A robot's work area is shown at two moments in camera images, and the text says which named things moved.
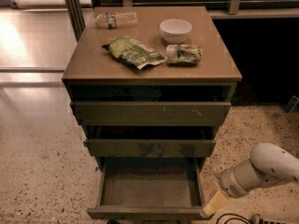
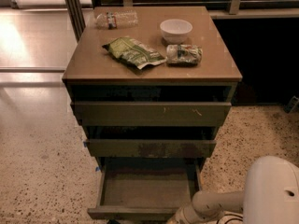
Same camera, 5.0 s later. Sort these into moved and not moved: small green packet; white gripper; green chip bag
Moved: white gripper
Not moved: small green packet; green chip bag
